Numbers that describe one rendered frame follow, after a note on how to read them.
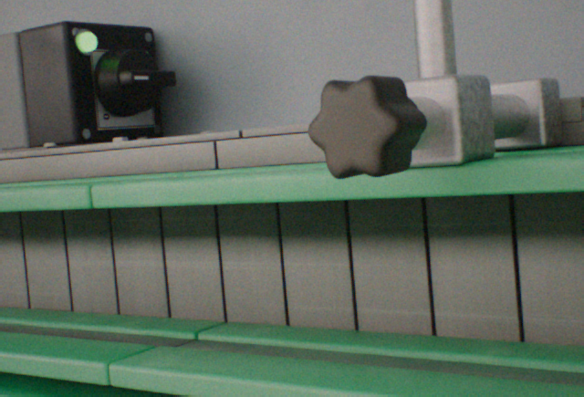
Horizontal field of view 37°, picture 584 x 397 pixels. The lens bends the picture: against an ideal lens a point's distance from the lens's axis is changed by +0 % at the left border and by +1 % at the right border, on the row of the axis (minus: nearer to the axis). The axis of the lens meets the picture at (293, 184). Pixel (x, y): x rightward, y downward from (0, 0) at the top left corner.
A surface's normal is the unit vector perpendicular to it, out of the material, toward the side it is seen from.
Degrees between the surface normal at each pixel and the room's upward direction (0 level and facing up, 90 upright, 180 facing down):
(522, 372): 90
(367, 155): 0
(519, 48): 0
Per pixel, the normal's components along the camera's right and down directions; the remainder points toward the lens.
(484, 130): 0.81, -0.04
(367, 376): -0.09, -0.99
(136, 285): -0.58, 0.09
